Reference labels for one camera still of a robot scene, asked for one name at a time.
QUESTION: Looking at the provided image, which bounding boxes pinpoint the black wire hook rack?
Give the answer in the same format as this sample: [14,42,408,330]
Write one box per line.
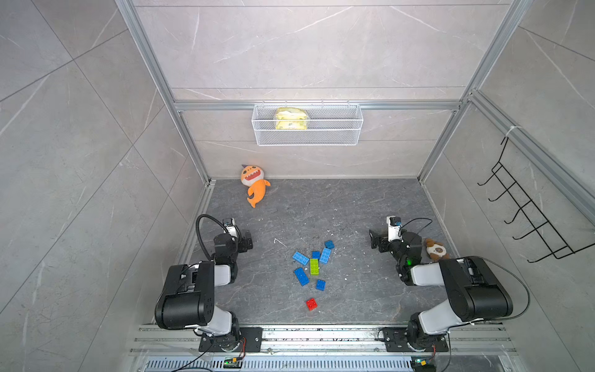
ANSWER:
[477,137,594,264]

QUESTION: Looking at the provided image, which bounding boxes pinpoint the brown white plush toy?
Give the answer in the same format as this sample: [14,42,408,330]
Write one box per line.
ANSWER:
[425,238,450,262]

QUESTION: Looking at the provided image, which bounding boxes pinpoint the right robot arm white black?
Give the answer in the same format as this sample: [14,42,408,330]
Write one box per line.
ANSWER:
[369,226,513,352]

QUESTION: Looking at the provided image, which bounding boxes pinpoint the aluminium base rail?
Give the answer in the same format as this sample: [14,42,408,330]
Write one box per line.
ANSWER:
[126,323,517,356]

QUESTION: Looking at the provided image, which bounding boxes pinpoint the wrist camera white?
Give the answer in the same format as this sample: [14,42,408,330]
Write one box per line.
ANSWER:
[387,215,402,242]
[223,218,239,238]

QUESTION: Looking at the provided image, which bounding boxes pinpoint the white wire mesh basket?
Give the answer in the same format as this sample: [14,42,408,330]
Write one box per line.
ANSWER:
[251,103,364,147]

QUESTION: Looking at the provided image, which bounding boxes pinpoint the dark blue 2x4 lego brick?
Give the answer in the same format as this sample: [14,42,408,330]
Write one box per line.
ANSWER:
[294,268,309,287]

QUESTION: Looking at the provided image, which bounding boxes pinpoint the orange shark plush toy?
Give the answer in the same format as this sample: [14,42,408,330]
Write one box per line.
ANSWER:
[240,165,271,209]

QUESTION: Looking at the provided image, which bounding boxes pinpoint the light blue long lego brick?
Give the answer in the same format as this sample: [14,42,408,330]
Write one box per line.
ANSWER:
[319,248,332,264]

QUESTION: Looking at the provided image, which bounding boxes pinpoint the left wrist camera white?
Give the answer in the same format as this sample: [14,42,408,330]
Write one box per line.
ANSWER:
[223,218,239,238]

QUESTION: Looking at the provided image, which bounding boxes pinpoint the light blue 2x4 lego brick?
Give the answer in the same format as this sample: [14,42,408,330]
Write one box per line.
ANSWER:
[292,252,310,265]

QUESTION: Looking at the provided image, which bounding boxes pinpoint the lime green 2x4 lego brick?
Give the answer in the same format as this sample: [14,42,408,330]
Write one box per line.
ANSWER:
[310,259,319,276]

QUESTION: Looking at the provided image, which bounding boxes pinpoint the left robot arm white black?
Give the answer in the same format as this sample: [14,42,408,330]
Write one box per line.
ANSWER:
[154,226,253,351]

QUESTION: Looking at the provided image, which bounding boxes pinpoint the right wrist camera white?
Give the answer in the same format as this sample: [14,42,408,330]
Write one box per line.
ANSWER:
[387,215,402,242]

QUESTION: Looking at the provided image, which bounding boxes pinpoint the red 2x2 lego brick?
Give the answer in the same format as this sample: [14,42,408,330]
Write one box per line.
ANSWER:
[305,299,318,311]

